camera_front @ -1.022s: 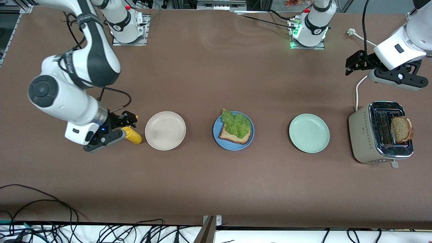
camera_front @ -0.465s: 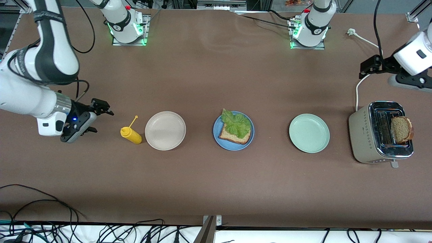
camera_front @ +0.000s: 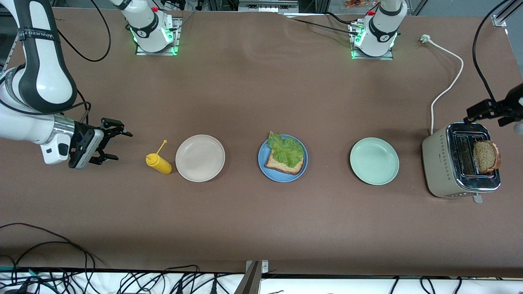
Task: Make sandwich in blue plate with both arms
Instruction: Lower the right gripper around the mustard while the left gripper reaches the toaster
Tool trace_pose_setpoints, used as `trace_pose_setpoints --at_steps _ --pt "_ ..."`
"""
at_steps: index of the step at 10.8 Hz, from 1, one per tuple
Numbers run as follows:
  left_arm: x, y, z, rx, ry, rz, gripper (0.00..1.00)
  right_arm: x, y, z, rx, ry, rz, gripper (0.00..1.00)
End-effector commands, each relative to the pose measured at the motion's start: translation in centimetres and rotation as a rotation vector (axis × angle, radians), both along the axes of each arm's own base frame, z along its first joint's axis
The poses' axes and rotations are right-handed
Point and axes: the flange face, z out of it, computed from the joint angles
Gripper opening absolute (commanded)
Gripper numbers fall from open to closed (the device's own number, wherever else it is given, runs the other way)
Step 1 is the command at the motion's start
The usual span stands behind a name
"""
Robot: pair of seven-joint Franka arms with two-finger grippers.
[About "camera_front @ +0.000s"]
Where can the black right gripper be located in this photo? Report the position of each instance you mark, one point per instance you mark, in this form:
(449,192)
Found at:
(83,131)

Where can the beige and chrome toaster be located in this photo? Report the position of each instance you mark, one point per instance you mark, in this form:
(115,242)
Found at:
(437,163)

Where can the mint green round plate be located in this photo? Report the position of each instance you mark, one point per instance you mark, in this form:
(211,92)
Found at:
(374,161)

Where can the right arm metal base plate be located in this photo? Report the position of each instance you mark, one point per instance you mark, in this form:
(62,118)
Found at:
(157,53)

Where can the metal table edge bracket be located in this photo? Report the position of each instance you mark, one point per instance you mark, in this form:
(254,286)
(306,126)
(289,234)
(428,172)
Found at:
(251,281)

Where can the aluminium corner rail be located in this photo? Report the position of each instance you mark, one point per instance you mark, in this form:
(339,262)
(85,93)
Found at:
(499,20)

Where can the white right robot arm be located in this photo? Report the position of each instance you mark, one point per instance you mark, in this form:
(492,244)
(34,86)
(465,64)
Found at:
(41,81)

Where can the green lettuce leaf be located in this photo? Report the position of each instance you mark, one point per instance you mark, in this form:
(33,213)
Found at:
(286,153)

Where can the beige round plate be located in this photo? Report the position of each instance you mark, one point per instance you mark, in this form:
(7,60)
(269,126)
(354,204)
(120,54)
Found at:
(200,158)

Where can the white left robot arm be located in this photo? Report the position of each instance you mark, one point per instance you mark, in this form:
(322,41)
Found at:
(380,32)

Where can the yellow mustard squeeze bottle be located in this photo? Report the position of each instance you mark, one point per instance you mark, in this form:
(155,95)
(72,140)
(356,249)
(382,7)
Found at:
(160,164)

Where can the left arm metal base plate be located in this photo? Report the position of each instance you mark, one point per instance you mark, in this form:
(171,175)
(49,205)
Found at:
(372,58)

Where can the aluminium frame bar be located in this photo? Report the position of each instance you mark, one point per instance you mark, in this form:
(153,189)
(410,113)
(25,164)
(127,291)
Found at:
(267,6)

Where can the brown toast bread slice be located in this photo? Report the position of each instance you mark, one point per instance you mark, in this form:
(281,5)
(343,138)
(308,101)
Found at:
(278,166)
(486,157)

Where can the orange snack packet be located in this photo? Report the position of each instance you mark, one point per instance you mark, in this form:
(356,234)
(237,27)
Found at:
(359,3)

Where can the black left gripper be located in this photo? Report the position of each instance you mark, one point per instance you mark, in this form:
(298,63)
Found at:
(503,106)

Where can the blue round plate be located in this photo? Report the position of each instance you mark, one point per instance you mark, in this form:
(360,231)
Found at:
(282,178)

